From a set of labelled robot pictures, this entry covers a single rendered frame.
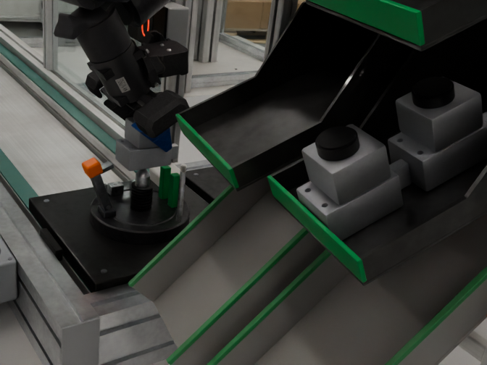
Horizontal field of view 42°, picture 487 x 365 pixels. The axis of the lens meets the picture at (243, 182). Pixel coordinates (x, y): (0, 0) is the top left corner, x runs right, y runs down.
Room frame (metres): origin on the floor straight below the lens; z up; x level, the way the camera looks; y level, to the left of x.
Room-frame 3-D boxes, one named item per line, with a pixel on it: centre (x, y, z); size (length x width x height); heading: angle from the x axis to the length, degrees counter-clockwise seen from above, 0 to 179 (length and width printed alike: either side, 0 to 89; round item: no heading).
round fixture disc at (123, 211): (0.79, 0.14, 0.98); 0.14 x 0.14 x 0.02
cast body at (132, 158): (0.80, 0.13, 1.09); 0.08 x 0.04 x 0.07; 129
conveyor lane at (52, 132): (1.04, 0.31, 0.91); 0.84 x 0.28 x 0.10; 39
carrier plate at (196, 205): (0.79, 0.14, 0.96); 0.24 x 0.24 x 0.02; 39
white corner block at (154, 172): (0.93, 0.12, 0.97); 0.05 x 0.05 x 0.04; 39
